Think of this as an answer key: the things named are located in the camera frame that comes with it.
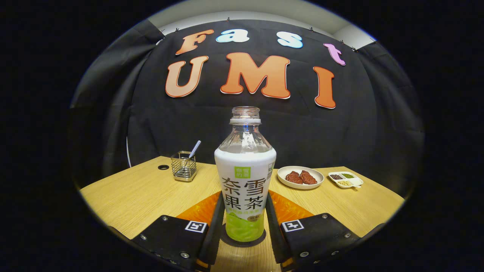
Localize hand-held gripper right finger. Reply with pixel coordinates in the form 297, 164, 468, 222
266, 190, 361, 272

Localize juice bottle white green label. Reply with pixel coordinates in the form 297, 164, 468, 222
214, 106, 277, 243

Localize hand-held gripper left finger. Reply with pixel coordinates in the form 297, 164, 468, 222
132, 191, 226, 272

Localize white divided dish with beans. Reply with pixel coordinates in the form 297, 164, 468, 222
328, 171, 364, 189

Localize wooden table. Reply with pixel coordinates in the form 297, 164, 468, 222
79, 156, 405, 272

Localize checked handle spoon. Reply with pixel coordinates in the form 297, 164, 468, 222
184, 140, 202, 168

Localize round white plate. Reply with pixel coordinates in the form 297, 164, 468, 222
277, 166, 325, 190

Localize metal wire utensil holder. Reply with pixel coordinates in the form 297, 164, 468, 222
171, 151, 197, 182

